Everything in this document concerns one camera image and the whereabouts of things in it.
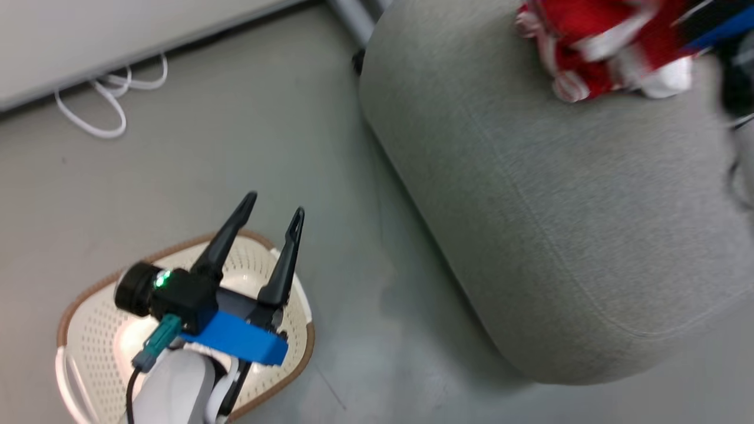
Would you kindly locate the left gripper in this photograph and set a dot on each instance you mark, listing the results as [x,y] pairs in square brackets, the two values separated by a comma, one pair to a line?
[188,300]

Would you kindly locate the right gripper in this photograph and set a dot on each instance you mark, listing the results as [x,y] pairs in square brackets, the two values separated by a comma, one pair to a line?
[718,20]

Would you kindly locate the red lettered jersey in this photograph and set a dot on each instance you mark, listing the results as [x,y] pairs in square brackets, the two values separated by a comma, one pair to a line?
[589,29]

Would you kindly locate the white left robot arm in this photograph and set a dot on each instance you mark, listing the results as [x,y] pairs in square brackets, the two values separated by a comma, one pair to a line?
[177,388]

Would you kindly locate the beige perforated laundry basket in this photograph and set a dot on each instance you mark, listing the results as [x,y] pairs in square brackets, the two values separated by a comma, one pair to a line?
[94,341]

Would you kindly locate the large white partition panel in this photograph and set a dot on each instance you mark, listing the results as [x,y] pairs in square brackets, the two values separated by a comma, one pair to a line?
[118,35]

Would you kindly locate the grey upholstered ottoman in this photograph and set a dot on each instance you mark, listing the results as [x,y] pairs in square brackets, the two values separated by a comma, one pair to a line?
[559,224]

